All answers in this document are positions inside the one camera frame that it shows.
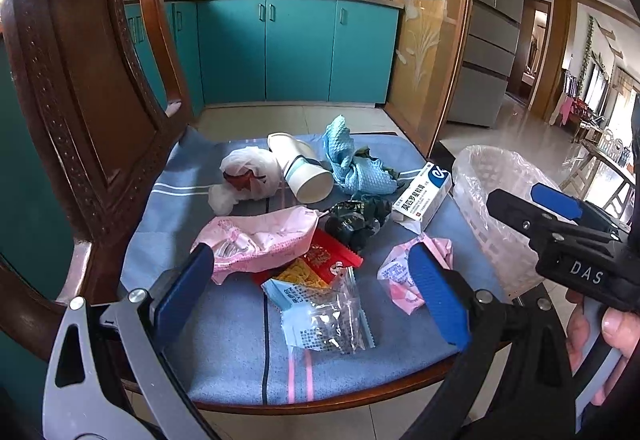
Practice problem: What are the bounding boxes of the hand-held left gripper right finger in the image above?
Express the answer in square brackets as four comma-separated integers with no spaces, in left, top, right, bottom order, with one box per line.
[400,242,576,440]

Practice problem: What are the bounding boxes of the blue striped seat cushion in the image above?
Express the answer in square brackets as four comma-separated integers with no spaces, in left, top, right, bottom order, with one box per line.
[117,127,506,406]

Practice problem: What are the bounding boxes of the light blue rag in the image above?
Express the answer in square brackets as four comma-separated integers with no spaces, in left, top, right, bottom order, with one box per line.
[320,115,402,195]

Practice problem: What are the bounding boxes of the small pink wrapper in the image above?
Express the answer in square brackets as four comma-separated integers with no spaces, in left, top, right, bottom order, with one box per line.
[376,234,453,315]

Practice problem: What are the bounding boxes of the red foil packet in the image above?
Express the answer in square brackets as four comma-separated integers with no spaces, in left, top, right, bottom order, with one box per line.
[252,228,363,289]

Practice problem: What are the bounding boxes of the large pink plastic bag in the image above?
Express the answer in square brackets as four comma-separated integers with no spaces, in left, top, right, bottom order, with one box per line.
[191,207,321,285]

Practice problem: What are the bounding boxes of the wooden framed glass door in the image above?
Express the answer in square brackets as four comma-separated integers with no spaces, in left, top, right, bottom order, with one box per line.
[375,0,473,155]

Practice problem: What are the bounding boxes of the clear and blue plastic packet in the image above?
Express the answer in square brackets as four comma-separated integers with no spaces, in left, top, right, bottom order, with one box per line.
[261,265,377,355]

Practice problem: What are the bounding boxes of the grey refrigerator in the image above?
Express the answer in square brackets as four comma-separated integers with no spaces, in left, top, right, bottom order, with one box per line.
[446,0,526,128]

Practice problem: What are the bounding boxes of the person's right hand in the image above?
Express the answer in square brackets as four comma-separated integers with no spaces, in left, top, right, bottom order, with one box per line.
[565,292,640,421]

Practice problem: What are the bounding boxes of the carved wooden chair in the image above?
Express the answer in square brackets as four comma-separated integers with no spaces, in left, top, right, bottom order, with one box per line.
[0,0,511,413]

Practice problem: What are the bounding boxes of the yellow snack packet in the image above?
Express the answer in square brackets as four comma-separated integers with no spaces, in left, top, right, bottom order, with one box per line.
[272,257,333,291]

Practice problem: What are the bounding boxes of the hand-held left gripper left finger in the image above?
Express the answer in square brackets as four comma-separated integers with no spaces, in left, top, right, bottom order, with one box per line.
[42,244,221,440]

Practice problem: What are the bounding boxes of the wooden side table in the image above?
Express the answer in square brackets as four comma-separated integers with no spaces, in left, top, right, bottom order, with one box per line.
[560,140,637,221]

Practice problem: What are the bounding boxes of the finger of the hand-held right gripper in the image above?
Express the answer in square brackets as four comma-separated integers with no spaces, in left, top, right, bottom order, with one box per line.
[530,183,621,235]
[486,189,563,245]

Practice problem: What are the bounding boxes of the teal kitchen cabinet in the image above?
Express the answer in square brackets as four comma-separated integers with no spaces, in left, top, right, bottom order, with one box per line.
[122,0,403,118]

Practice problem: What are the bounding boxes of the pink hanging cloth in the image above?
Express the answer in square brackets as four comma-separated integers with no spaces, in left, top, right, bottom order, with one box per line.
[550,97,574,127]

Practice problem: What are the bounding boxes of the dark green crumpled wrapper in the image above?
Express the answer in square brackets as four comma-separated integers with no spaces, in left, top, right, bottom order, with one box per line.
[325,192,393,251]

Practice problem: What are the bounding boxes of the white plastic bag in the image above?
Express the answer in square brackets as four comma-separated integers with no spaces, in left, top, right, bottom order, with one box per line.
[207,146,284,215]

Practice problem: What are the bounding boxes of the white paper cup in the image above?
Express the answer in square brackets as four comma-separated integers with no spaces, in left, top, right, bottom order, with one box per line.
[266,132,334,205]

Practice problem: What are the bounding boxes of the white waste basket with liner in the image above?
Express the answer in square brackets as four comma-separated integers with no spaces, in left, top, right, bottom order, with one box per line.
[451,145,566,301]

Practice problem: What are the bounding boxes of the white and blue medicine box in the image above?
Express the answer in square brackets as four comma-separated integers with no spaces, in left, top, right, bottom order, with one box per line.
[391,161,452,235]

